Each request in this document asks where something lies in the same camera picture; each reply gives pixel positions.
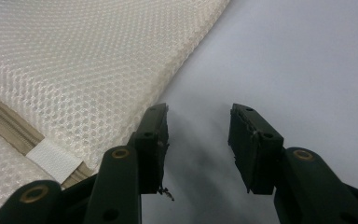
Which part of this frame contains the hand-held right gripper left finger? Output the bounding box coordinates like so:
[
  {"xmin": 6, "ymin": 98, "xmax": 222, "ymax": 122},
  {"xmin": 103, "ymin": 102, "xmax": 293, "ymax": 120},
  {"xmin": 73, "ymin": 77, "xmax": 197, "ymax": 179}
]
[{"xmin": 83, "ymin": 103, "xmax": 175, "ymax": 224}]

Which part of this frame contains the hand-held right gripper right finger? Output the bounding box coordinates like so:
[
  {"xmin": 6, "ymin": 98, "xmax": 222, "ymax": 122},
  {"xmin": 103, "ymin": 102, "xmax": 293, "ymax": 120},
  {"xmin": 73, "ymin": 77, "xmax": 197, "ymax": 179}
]
[{"xmin": 227, "ymin": 103, "xmax": 358, "ymax": 224}]

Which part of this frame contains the white mesh laundry bag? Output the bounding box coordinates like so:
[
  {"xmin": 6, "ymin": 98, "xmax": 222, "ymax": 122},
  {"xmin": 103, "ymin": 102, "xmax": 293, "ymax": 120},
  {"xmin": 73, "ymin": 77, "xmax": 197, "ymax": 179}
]
[{"xmin": 0, "ymin": 0, "xmax": 231, "ymax": 224}]

